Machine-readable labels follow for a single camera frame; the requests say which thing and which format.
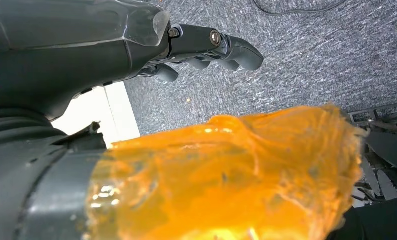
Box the black floor cable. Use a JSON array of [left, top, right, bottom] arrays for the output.
[[251, 0, 348, 17]]

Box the orange translucent wrap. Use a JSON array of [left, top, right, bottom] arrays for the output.
[[84, 103, 368, 240]]

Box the black metal frame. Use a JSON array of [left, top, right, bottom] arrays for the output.
[[347, 100, 397, 203]]

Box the black robot body part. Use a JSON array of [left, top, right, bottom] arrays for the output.
[[327, 195, 397, 240]]

